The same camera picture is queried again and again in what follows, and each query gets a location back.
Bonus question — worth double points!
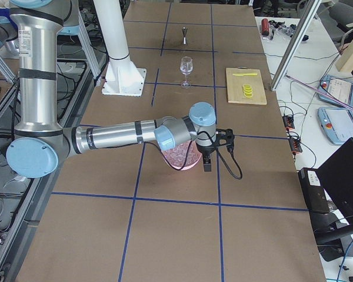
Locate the far blue teach pendant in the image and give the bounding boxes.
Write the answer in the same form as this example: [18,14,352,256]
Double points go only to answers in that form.
[318,75,353,106]

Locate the grey office chair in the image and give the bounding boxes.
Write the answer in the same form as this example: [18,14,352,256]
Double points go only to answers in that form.
[324,2,353,47]

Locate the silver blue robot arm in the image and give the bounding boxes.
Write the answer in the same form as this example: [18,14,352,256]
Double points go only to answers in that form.
[6,1,217,178]

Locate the aluminium frame post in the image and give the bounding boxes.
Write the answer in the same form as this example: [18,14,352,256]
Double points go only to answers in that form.
[271,0,321,91]

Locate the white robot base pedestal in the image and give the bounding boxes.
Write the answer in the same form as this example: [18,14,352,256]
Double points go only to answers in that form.
[94,0,146,97]

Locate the steel double jigger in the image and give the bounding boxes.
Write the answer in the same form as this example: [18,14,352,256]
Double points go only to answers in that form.
[182,26,188,45]

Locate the blue teach pendant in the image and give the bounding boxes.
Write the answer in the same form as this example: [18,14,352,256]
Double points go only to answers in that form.
[318,107,353,145]
[318,75,353,106]

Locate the near blue teach pendant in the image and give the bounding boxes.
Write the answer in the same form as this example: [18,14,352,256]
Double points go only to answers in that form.
[318,107,353,145]

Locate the yellow plastic knife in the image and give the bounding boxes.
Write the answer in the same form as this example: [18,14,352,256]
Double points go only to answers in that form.
[232,72,258,77]

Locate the black laptop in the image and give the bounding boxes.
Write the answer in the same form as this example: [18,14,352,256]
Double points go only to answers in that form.
[314,136,353,224]

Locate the wooden cutting board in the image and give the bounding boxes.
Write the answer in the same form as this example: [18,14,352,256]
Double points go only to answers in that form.
[226,68,267,105]

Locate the red cylindrical bottle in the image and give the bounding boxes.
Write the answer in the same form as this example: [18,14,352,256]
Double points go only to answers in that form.
[261,18,269,36]

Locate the lemon slice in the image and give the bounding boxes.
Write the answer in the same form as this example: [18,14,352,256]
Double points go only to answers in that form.
[242,83,253,99]

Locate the pink bowl with ice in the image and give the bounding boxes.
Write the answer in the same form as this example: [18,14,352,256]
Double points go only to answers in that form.
[161,141,202,170]

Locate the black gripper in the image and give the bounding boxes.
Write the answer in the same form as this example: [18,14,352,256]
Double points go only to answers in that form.
[200,146,214,172]

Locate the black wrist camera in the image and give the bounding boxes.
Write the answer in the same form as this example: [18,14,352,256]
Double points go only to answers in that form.
[216,129,235,154]

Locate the clear plastic bag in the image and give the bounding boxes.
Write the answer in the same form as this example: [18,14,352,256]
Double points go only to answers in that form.
[262,20,297,41]

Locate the clear wine glass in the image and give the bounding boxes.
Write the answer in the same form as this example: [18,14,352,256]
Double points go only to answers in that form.
[180,56,193,89]

